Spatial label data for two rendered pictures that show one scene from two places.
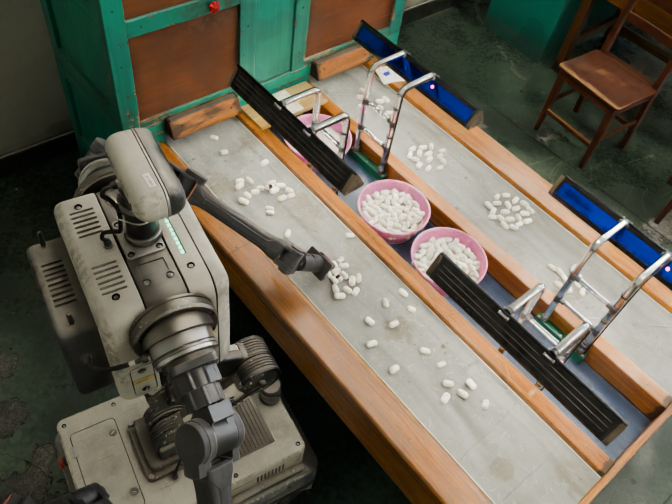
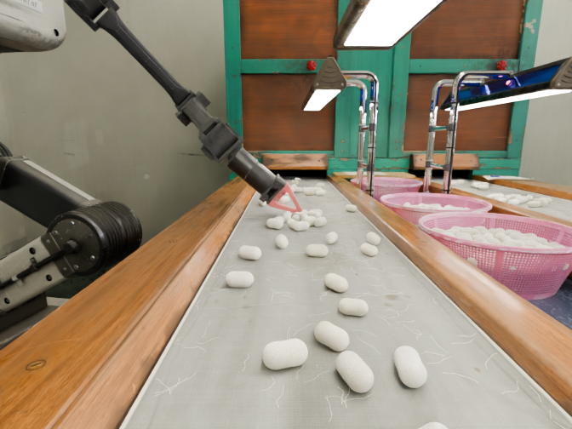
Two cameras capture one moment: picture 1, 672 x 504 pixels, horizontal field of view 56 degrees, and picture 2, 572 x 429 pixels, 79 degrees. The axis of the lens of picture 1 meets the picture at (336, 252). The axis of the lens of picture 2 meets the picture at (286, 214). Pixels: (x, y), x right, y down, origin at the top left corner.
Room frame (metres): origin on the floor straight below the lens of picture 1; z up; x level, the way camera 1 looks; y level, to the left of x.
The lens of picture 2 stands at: (0.73, -0.59, 0.92)
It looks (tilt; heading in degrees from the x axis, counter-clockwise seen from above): 12 degrees down; 48
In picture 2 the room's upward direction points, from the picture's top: straight up
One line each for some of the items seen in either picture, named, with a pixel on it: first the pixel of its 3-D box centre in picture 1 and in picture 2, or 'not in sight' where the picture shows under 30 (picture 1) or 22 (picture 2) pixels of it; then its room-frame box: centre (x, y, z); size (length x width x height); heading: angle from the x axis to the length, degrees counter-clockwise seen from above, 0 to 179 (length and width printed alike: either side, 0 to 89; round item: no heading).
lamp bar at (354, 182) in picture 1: (292, 124); (317, 90); (1.58, 0.21, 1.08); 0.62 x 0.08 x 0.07; 48
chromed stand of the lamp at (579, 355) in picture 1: (599, 291); not in sight; (1.29, -0.83, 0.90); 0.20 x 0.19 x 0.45; 48
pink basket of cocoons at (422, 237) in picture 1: (446, 264); (493, 251); (1.42, -0.38, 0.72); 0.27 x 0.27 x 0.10
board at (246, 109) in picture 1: (284, 104); (371, 174); (2.04, 0.32, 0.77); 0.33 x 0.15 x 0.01; 138
